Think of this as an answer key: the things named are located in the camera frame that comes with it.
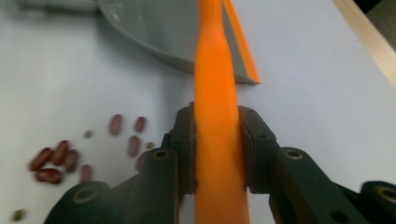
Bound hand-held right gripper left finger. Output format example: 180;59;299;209
124;104;199;224

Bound grey dustpan with orange lip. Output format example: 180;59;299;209
94;0;262;86

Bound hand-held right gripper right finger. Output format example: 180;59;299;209
237;105;368;224

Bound wooden table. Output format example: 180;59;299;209
331;0;396;89

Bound orange brush with grey bristles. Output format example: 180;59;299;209
193;0;251;224

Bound red beans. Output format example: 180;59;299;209
10;113;152;222

